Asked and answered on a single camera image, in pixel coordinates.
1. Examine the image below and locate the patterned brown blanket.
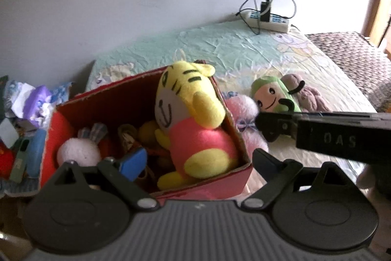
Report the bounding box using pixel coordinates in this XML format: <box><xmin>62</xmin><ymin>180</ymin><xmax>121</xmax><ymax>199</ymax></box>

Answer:
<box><xmin>306</xmin><ymin>32</ymin><xmax>390</xmax><ymax>112</ymax></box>

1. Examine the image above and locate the red cardboard box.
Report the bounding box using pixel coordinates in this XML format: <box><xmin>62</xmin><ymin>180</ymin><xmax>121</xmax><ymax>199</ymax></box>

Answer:
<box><xmin>40</xmin><ymin>63</ymin><xmax>252</xmax><ymax>200</ymax></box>

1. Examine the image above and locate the pink plush bunny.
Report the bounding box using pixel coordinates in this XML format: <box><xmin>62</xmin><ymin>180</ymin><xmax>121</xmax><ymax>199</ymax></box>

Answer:
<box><xmin>225</xmin><ymin>91</ymin><xmax>268</xmax><ymax>159</ymax></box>

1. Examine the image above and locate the mauve plush bear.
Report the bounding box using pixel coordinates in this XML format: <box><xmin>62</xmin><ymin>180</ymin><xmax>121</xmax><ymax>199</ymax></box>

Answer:
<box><xmin>281</xmin><ymin>74</ymin><xmax>331</xmax><ymax>113</ymax></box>

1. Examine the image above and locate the green cartoon bed sheet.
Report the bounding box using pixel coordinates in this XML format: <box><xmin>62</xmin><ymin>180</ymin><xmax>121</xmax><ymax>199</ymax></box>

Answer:
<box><xmin>85</xmin><ymin>19</ymin><xmax>391</xmax><ymax>249</ymax></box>

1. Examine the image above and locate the black cable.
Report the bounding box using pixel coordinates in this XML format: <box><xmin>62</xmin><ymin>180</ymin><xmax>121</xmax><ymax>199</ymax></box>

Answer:
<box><xmin>235</xmin><ymin>0</ymin><xmax>297</xmax><ymax>35</ymax></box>

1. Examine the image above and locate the yellow tiger plush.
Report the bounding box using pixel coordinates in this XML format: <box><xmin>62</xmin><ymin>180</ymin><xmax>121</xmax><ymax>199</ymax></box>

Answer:
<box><xmin>154</xmin><ymin>61</ymin><xmax>238</xmax><ymax>191</ymax></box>

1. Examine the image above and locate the black charger plug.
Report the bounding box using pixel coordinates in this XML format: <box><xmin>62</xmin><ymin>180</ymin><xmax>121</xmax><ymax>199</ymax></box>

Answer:
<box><xmin>260</xmin><ymin>0</ymin><xmax>270</xmax><ymax>23</ymax></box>

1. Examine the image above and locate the white power strip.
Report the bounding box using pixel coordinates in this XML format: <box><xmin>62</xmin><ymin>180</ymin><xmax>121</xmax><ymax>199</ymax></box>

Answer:
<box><xmin>243</xmin><ymin>10</ymin><xmax>291</xmax><ymax>33</ymax></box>

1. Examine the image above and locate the white plush bunny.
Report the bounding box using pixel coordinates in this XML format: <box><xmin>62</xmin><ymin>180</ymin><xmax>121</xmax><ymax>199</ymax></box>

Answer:
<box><xmin>57</xmin><ymin>123</ymin><xmax>107</xmax><ymax>167</ymax></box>

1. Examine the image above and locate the red plush toy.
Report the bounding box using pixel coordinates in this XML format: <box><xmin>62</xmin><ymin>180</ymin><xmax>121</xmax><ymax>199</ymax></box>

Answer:
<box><xmin>0</xmin><ymin>142</ymin><xmax>15</xmax><ymax>180</ymax></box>

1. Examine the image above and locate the green avocado plush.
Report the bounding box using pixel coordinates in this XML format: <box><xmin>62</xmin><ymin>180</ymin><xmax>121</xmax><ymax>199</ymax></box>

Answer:
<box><xmin>250</xmin><ymin>76</ymin><xmax>305</xmax><ymax>113</ymax></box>

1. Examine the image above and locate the purple tissue pack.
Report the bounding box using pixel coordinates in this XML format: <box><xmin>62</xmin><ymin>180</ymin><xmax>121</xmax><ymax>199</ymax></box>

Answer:
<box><xmin>23</xmin><ymin>85</ymin><xmax>53</xmax><ymax>128</ymax></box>

